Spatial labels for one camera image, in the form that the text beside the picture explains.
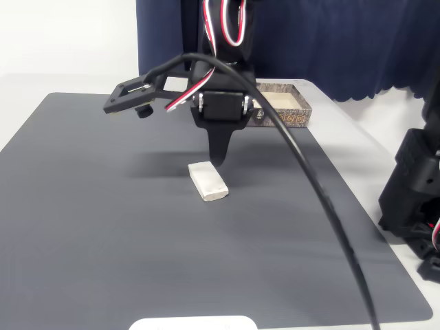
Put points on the white rectangular eraser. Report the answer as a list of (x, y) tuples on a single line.
[(208, 180)]

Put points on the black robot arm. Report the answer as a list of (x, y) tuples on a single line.
[(412, 165)]

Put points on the brown patterned cardboard box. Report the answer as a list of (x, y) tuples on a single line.
[(292, 103)]

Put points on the dark grey textured mat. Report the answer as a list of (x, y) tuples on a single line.
[(137, 223)]

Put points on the dark blue curtain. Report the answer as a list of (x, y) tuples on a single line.
[(343, 44)]

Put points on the white bowl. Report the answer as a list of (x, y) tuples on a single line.
[(192, 324)]

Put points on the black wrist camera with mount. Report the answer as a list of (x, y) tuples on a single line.
[(130, 94)]

